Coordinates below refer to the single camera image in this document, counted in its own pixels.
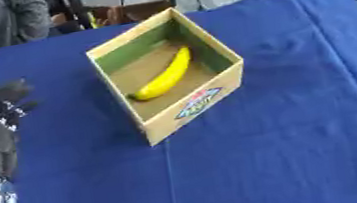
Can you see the tan cardboard box green inside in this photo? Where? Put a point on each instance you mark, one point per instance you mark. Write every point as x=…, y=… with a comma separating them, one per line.
x=167, y=74

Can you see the yellow toy banana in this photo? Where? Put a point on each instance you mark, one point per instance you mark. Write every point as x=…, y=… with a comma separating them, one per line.
x=165, y=76

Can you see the brown cardboard box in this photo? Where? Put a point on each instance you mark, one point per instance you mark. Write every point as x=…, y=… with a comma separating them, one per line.
x=127, y=12

